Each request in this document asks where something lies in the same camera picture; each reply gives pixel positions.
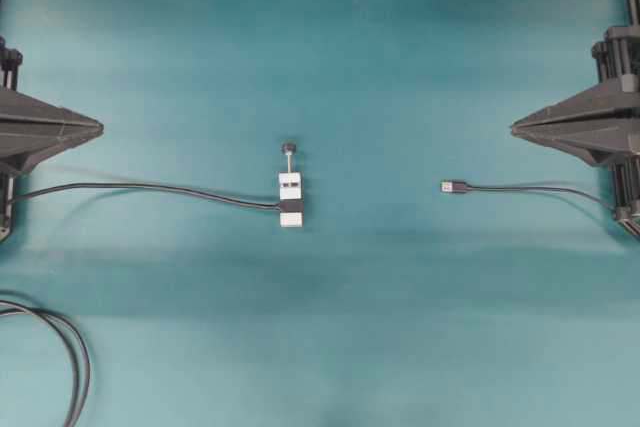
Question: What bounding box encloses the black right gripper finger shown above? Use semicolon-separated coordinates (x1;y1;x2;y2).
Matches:
511;79;639;131
511;127;639;166

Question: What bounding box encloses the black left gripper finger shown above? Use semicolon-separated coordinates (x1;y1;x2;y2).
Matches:
1;87;104;132
1;128;103;173

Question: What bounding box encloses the black male USB cable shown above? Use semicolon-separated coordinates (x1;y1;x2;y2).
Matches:
440;179;621;213

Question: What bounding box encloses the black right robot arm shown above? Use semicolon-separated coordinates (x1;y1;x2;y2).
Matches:
511;25;639;238

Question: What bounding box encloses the white clamp vise block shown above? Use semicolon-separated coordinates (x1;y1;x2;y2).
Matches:
278;142;304;228

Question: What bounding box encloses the black loose cable loop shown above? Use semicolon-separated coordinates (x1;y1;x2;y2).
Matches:
0;299;92;427

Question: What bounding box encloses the black female USB cable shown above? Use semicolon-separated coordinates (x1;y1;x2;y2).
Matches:
7;182;304;215

